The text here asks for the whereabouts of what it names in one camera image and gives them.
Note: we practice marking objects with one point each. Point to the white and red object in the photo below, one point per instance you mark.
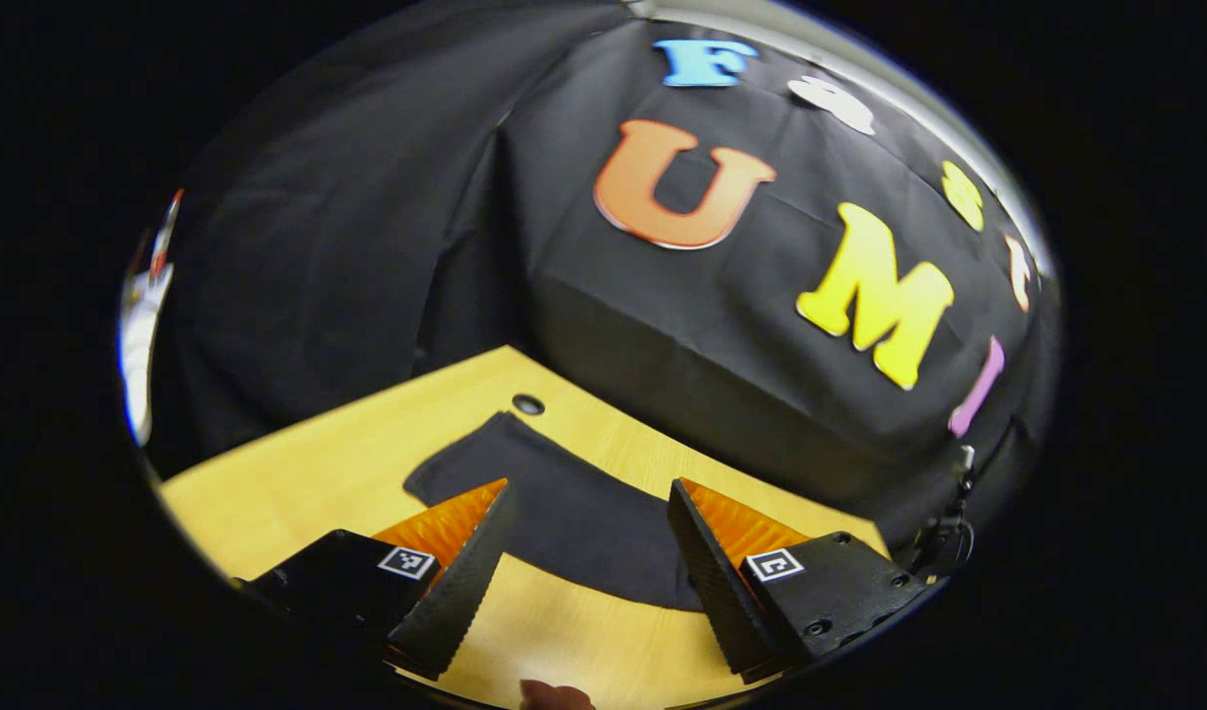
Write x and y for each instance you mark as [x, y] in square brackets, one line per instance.
[145, 316]

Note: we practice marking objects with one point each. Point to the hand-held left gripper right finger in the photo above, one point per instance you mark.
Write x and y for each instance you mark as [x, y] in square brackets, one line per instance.
[717, 582]

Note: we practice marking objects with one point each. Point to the black backdrop cloth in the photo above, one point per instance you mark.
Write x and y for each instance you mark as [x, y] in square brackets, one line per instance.
[367, 247]

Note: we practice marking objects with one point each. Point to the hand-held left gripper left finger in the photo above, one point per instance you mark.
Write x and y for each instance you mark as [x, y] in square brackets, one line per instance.
[461, 582]

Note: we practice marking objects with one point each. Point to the dark blue jeans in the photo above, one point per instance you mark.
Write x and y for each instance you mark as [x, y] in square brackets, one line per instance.
[574, 513]

